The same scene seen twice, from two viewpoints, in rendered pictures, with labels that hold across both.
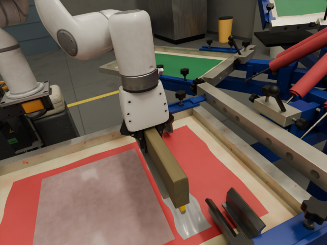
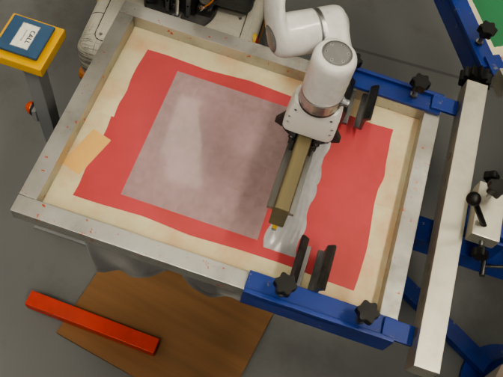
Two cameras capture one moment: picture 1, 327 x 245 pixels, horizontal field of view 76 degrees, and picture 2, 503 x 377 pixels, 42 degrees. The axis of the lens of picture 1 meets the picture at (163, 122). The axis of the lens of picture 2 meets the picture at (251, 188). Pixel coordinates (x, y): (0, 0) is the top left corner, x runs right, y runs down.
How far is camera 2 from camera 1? 0.84 m
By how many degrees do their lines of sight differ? 32
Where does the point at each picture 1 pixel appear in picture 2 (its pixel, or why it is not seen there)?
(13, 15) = not seen: outside the picture
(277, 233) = (331, 303)
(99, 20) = (312, 35)
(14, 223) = (134, 108)
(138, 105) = (302, 117)
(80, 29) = (285, 43)
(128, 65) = (308, 91)
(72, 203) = (193, 131)
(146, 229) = (240, 212)
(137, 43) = (324, 87)
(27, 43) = not seen: outside the picture
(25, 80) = not seen: outside the picture
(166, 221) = (263, 221)
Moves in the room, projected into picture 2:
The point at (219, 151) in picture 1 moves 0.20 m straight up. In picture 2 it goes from (385, 200) to (418, 155)
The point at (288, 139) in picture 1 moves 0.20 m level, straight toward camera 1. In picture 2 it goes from (446, 253) to (354, 278)
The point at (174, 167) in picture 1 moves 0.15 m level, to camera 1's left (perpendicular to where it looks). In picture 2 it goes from (287, 196) to (221, 152)
